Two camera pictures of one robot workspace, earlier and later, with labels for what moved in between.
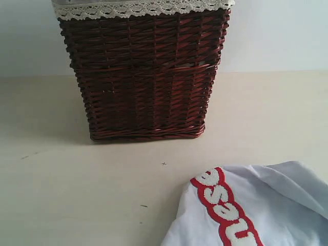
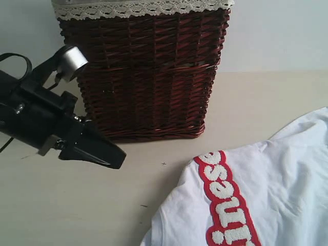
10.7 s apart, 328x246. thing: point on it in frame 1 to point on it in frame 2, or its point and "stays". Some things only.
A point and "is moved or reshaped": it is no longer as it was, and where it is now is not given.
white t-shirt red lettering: [283, 204] is moved or reshaped
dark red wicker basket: [147, 77] stays
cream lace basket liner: [76, 9] stays
